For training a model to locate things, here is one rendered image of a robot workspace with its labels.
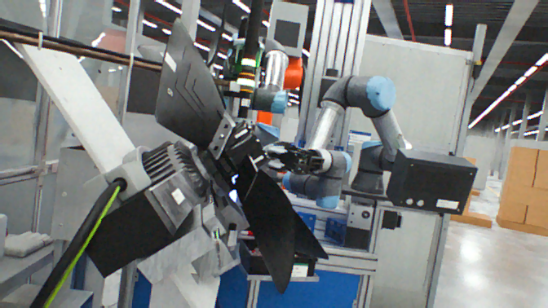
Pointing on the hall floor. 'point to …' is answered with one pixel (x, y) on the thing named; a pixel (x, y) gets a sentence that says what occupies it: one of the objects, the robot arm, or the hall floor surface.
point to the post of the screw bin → (252, 294)
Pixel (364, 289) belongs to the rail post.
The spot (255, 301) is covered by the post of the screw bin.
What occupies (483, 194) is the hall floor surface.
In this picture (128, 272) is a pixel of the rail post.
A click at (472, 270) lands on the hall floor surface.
